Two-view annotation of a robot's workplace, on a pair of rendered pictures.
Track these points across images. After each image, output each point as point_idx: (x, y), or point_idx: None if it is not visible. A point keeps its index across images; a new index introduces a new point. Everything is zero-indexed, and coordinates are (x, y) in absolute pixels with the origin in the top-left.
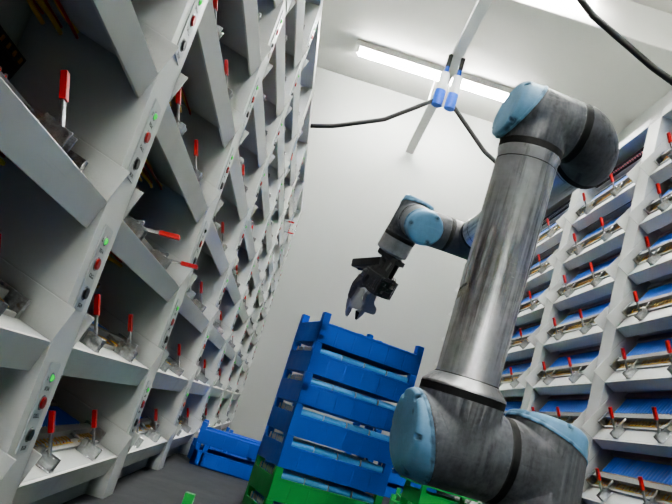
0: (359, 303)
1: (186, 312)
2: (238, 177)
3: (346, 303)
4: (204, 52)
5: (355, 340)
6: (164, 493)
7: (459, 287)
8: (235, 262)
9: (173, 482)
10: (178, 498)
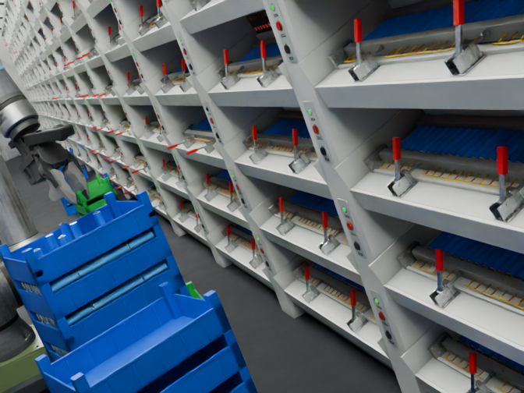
0: (70, 185)
1: (261, 176)
2: (203, 17)
3: (86, 183)
4: (146, 48)
5: (80, 226)
6: (298, 358)
7: (16, 188)
8: (306, 72)
9: (344, 389)
10: (284, 364)
